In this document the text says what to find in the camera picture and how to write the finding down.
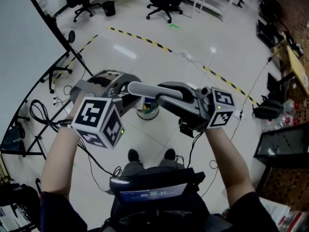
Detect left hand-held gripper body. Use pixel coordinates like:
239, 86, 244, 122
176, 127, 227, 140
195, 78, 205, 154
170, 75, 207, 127
69, 69, 128, 150

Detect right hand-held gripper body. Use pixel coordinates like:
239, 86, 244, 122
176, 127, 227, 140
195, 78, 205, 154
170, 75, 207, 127
179, 87, 237, 138

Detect steel trash bin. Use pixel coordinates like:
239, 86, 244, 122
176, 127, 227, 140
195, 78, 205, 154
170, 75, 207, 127
136, 100, 160, 120

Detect person's right forearm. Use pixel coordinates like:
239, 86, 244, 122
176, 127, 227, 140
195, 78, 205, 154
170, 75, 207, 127
205, 127, 255, 200

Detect person's left forearm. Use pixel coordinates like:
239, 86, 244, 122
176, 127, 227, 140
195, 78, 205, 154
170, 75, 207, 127
41, 105, 82, 194

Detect person's left hand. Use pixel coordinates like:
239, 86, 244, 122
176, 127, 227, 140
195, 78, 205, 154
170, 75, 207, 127
88, 72, 121, 91

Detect yellow-black hazard floor tape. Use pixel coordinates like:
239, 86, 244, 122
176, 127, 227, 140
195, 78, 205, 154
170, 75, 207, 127
52, 27, 259, 106

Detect black backpack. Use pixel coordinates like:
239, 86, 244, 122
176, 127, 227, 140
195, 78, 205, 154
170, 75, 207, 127
252, 95, 283, 119

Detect person's right shoe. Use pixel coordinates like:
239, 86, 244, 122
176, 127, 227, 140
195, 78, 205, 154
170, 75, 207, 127
164, 148, 176, 161

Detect person's shoe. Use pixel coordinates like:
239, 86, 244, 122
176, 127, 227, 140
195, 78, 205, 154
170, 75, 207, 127
164, 148, 176, 161
127, 148, 140, 162

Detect person's left shoe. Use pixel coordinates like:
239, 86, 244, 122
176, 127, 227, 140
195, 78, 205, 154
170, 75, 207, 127
127, 148, 140, 162

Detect person's legs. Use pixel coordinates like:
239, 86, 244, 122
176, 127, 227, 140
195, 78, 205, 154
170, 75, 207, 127
122, 159, 186, 176

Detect white device with black disc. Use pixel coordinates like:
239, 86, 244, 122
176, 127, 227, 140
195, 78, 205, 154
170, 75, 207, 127
61, 30, 76, 43

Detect pile of clear plastic bottles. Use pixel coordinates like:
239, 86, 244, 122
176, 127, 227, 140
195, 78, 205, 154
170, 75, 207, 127
262, 99, 302, 131

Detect black mesh bin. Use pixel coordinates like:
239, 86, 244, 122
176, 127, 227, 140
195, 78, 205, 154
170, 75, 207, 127
101, 0, 116, 17

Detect black glass-front cabinet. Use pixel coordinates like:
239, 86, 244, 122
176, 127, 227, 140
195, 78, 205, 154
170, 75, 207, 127
253, 123, 309, 193

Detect yellow wooden table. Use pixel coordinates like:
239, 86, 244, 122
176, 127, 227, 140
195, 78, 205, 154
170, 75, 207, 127
274, 44, 309, 96

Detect black desk chair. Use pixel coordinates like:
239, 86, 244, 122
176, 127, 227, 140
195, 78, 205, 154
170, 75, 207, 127
57, 0, 101, 23

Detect chest-mounted screen unit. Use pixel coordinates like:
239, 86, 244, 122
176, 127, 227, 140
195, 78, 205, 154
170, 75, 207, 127
110, 168, 206, 203

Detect black equipment rack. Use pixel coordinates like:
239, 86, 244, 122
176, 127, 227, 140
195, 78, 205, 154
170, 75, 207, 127
256, 0, 290, 48

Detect person's dark shirt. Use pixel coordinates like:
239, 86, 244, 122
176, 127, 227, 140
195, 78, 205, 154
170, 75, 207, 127
40, 168, 278, 232

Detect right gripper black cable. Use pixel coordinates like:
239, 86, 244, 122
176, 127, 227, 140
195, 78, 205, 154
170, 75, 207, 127
185, 131, 206, 169

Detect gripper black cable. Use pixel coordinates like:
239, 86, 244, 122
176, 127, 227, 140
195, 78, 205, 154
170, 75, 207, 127
185, 131, 206, 169
28, 99, 123, 178

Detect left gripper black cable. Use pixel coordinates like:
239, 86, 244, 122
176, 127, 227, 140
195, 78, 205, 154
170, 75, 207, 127
28, 99, 123, 178

